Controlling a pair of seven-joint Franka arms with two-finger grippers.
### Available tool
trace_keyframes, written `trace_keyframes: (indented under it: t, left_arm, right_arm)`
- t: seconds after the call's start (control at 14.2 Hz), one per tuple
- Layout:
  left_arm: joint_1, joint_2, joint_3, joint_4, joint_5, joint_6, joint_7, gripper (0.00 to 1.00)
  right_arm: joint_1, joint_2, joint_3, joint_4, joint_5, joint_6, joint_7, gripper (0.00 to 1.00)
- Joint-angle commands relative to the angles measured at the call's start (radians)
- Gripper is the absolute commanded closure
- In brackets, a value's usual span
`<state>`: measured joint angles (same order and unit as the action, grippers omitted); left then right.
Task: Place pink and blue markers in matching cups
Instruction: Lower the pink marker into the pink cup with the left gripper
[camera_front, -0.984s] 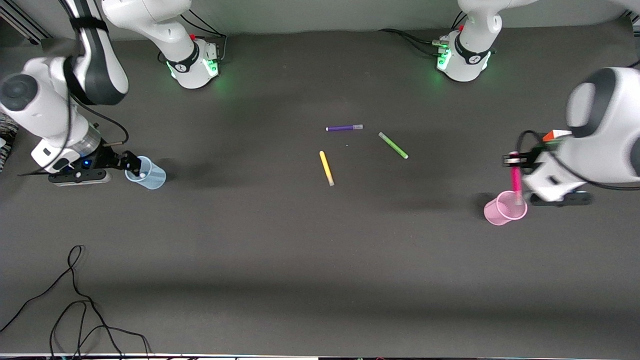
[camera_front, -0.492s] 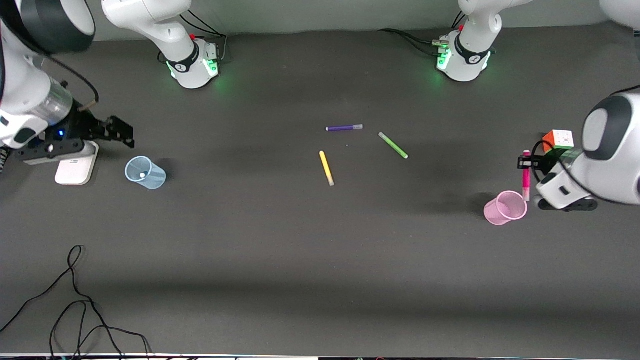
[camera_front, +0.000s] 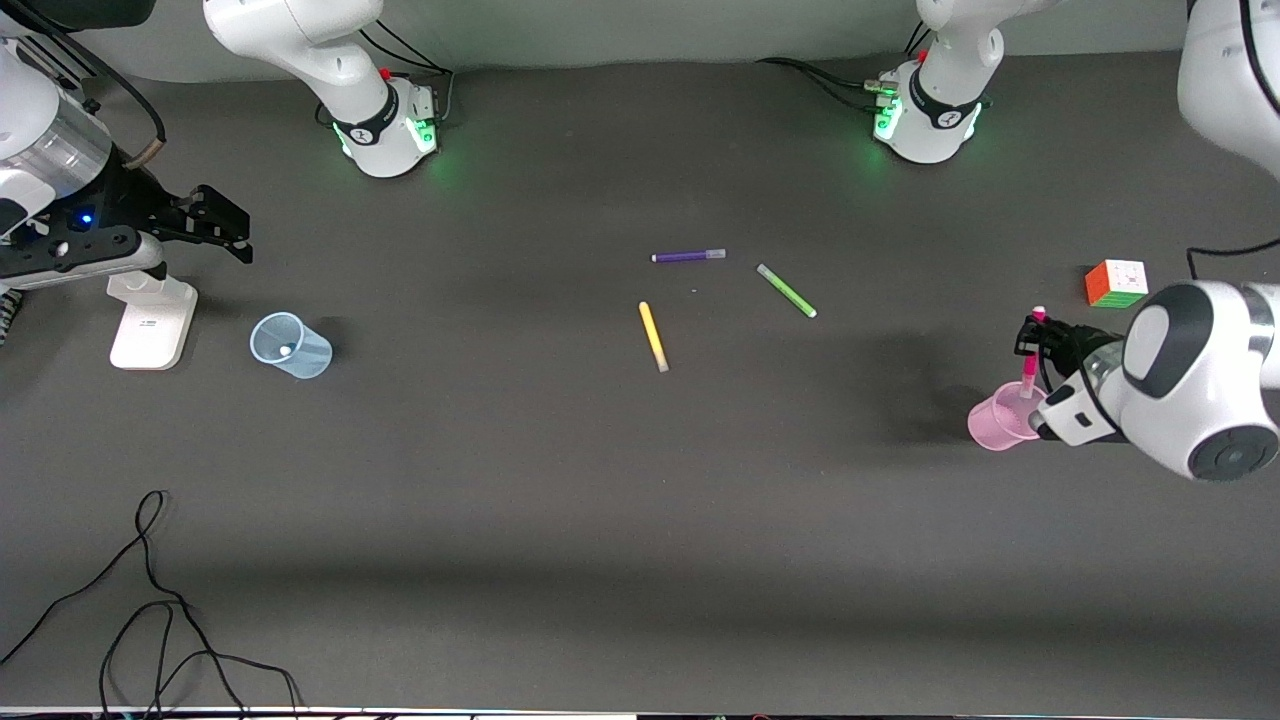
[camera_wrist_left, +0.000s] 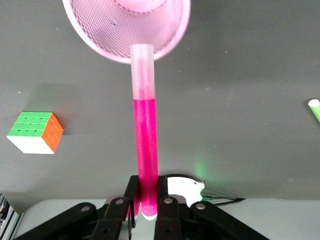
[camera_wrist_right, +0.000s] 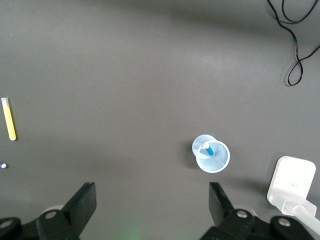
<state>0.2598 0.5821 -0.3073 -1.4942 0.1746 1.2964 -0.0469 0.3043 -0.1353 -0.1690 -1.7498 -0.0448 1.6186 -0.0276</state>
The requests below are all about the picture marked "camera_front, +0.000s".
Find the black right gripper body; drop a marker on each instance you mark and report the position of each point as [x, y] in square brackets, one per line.
[128, 194]

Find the pink marker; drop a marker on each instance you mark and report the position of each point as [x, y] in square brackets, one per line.
[1029, 375]

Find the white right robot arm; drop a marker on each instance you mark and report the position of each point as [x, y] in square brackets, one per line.
[300, 30]

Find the colourful puzzle cube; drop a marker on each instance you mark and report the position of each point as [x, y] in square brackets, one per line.
[1115, 285]

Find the translucent pink cup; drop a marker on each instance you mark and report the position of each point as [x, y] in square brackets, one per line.
[995, 425]

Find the translucent blue cup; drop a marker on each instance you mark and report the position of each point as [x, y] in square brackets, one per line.
[300, 360]

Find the green marker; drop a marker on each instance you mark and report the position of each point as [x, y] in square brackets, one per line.
[786, 291]

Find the purple marker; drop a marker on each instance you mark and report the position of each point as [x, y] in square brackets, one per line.
[688, 256]

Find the yellow marker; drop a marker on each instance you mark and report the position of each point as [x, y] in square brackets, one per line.
[653, 336]

